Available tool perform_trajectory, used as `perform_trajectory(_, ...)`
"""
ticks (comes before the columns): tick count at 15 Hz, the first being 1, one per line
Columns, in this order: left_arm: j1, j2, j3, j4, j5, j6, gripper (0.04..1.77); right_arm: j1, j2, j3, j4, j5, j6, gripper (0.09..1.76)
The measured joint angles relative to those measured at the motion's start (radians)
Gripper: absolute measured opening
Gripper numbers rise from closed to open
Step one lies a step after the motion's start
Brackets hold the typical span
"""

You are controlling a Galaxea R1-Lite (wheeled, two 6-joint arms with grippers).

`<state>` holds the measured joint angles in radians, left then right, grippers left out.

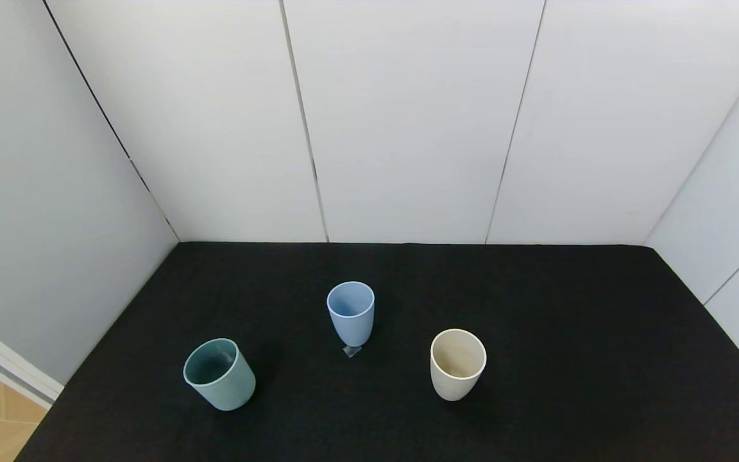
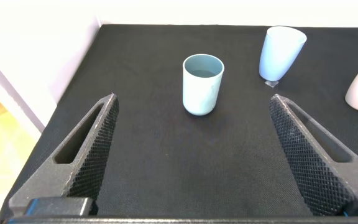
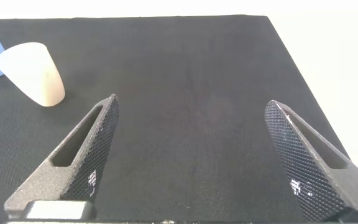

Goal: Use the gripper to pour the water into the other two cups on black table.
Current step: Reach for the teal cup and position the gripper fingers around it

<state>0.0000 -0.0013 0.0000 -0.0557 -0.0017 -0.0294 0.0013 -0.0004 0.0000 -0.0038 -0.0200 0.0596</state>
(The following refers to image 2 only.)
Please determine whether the light blue plastic cup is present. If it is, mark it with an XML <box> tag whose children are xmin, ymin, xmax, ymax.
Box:
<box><xmin>259</xmin><ymin>26</ymin><xmax>308</xmax><ymax>82</ymax></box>

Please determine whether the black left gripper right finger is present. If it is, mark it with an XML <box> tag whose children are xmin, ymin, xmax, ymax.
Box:
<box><xmin>268</xmin><ymin>93</ymin><xmax>358</xmax><ymax>217</ymax></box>

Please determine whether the teal green plastic cup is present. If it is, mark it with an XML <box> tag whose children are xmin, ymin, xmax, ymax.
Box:
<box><xmin>182</xmin><ymin>54</ymin><xmax>225</xmax><ymax>116</ymax></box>

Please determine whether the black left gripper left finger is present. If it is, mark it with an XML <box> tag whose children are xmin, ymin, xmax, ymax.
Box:
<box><xmin>8</xmin><ymin>92</ymin><xmax>120</xmax><ymax>216</ymax></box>

